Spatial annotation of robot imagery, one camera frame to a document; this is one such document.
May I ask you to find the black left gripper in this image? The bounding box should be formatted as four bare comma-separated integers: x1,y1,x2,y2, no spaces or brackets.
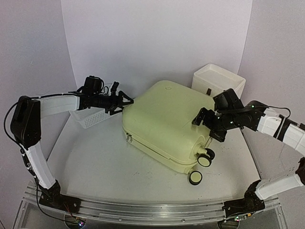
93,91,135,116

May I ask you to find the pale green hard-shell suitcase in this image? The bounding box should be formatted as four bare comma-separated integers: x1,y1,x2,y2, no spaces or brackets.
122,80,215,186

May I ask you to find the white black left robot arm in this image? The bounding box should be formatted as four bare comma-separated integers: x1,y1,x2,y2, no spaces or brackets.
10,91,134,208

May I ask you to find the white perforated plastic basket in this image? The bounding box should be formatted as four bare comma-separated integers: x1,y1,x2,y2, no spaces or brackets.
69,82,115,129

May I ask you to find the white three-drawer storage cabinet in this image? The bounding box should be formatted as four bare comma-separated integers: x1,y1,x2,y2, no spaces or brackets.
191,63,246,98

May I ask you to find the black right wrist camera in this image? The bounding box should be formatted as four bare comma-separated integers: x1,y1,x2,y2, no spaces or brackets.
213,88,244,112

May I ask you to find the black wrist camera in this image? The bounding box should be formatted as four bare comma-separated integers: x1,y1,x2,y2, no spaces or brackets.
82,75,104,95
213,88,244,112

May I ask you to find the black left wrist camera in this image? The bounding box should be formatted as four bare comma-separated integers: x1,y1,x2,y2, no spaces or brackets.
82,75,104,95

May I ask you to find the aluminium front mounting rail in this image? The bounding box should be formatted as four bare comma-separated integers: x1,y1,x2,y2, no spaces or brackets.
13,183,287,229

